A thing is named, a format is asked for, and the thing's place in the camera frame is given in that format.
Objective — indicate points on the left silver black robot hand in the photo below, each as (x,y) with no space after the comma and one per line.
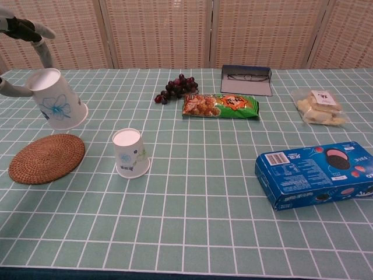
(23,30)

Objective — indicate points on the paper cup with blue flower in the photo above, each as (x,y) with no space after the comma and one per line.
(58,102)

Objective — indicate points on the bamboo folding screen panel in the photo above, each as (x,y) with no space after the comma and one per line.
(157,32)
(75,32)
(349,32)
(265,32)

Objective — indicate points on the round woven rattan coaster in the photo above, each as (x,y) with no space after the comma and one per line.
(46,159)

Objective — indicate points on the bunch of dark red grapes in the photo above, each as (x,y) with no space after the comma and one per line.
(176,87)

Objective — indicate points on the paper cup with green print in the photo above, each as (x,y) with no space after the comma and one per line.
(131,157)

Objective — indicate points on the green snack bag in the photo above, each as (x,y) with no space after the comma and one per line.
(221,106)

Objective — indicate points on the black framed eyeglasses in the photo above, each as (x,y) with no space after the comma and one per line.
(247,77)

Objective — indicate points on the open blue glasses case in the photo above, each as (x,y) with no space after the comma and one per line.
(246,87)

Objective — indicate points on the green checked tablecloth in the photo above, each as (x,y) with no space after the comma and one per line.
(186,204)

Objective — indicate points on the clear bag of white snacks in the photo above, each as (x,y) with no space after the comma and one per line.
(319,109)

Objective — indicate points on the blue Oreo cookie box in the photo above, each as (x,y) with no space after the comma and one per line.
(306,175)

